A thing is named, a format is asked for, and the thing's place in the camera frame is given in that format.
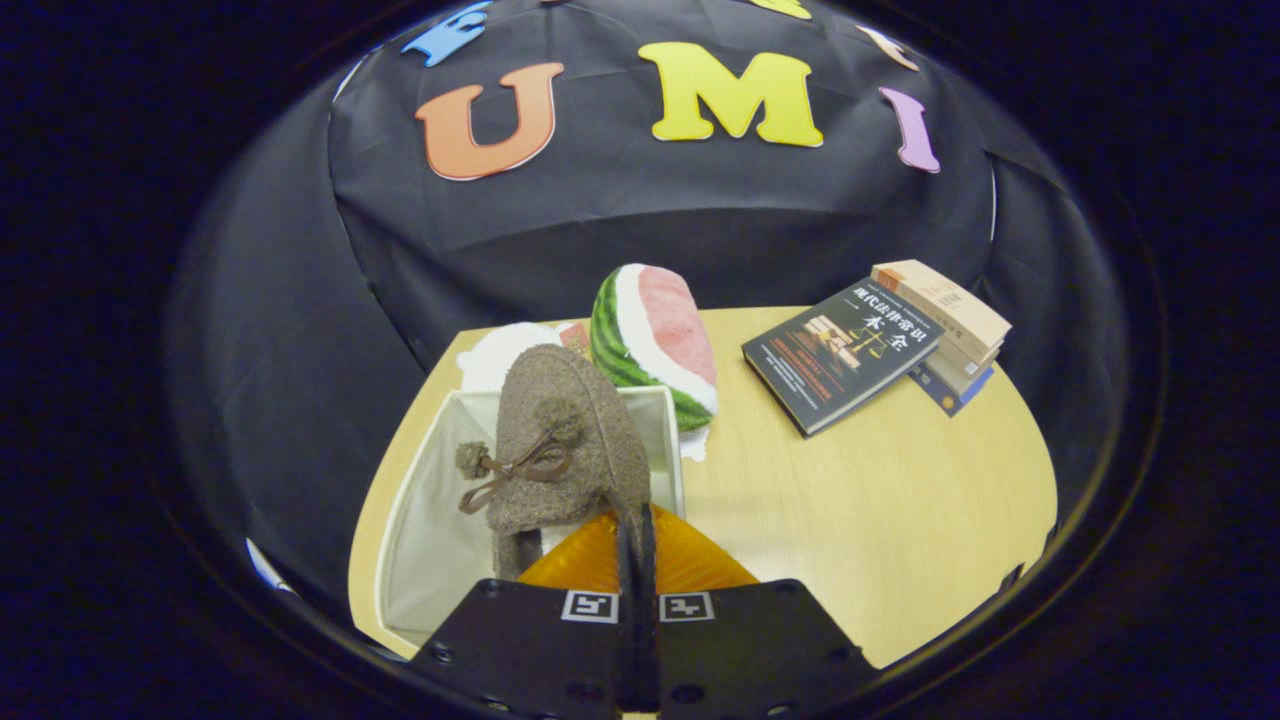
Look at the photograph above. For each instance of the white storage box grey lid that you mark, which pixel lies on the white storage box grey lid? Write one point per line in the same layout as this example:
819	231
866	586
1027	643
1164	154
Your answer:
440	540

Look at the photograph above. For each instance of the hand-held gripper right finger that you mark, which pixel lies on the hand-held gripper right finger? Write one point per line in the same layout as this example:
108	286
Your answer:
740	650

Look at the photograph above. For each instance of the cream book in stack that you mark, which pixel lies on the cream book in stack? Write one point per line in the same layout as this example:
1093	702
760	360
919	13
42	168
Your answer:
965	362

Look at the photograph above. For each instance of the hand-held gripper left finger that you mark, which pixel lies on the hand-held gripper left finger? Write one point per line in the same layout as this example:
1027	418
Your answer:
540	650

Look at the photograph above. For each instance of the black backdrop cloth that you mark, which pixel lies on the black backdrop cloth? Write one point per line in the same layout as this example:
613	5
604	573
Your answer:
300	300

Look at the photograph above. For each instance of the watermelon slice plush toy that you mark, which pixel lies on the watermelon slice plush toy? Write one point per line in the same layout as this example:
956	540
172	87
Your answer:
650	335

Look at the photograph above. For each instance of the beige cover book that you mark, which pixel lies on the beige cover book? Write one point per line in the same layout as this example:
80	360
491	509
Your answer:
945	300

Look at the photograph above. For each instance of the black cover book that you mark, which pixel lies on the black cover book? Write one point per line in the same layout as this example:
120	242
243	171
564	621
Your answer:
845	350

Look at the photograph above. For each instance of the white plush toy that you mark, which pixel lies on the white plush toy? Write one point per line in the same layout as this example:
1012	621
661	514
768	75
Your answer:
505	350

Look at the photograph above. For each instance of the brown fuzzy slipper shoe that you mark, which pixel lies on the brown fuzzy slipper shoe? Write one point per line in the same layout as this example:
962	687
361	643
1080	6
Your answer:
590	440

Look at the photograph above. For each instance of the blue cover book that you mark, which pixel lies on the blue cover book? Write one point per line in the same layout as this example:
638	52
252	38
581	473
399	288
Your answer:
950	395

